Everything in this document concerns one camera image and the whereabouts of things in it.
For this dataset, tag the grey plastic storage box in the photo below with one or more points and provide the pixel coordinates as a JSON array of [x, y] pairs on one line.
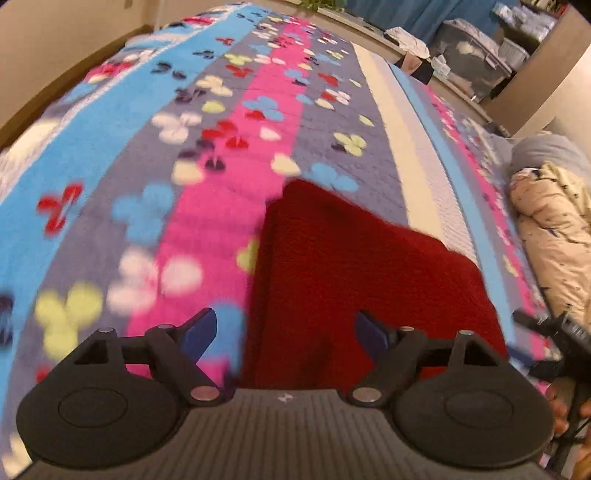
[[469, 58]]

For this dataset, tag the white cloth on sill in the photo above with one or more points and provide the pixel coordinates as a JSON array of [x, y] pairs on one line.
[[408, 42]]

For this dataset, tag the pink and black bag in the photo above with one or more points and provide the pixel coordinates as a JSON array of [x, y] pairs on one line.
[[418, 68]]

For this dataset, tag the red knit sweater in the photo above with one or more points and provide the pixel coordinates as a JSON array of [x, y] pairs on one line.
[[321, 261]]

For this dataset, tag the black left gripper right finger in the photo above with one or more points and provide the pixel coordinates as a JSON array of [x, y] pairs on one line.
[[400, 355]]

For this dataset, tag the blue window curtain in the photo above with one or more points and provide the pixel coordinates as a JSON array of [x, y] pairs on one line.
[[422, 18]]

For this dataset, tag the cream star-print duvet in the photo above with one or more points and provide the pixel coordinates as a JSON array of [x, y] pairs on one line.
[[553, 221]]

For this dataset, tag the person's right hand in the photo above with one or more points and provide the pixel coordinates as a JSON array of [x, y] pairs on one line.
[[560, 411]]

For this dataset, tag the floral striped bed blanket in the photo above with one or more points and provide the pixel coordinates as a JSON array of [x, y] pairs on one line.
[[137, 198]]

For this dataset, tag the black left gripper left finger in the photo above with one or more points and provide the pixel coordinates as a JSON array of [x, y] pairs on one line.
[[158, 368]]

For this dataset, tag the potted green plant red pot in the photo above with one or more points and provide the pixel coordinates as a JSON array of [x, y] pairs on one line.
[[314, 5]]

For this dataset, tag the grey pillow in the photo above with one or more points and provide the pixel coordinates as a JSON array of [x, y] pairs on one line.
[[534, 151]]

